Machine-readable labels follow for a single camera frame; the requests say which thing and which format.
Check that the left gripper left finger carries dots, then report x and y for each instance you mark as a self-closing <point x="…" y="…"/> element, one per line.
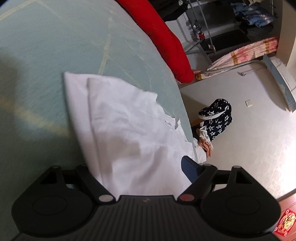
<point x="87" y="183"/>

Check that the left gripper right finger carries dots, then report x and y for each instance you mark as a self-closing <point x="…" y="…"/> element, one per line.
<point x="201" y="177"/>

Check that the white t-shirt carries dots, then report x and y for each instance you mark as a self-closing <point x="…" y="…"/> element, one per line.
<point x="130" y="145"/>

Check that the pile of folded clothes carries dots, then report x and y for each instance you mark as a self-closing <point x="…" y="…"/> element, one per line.
<point x="202" y="143"/>

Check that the navy star-patterned garment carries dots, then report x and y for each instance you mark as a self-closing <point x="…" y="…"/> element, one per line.
<point x="216" y="117"/>

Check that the red paper decoration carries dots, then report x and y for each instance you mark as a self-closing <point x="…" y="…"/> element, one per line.
<point x="285" y="223"/>

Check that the metal drying rack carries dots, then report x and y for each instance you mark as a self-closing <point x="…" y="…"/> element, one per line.
<point x="201" y="39"/>

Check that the pink striped curtain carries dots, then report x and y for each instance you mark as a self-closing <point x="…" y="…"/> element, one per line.
<point x="246" y="53"/>

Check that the red quilt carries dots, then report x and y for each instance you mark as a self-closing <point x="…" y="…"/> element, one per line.
<point x="167" y="44"/>

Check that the teal plaid bed blanket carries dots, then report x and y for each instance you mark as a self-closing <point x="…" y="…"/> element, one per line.
<point x="40" y="41"/>

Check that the black hanging jacket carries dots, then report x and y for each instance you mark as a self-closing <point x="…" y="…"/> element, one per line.
<point x="169" y="10"/>

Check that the white wall switch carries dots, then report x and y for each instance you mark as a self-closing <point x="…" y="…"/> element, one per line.
<point x="248" y="103"/>

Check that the wall air conditioner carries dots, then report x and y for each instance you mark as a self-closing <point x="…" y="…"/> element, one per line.
<point x="284" y="80"/>

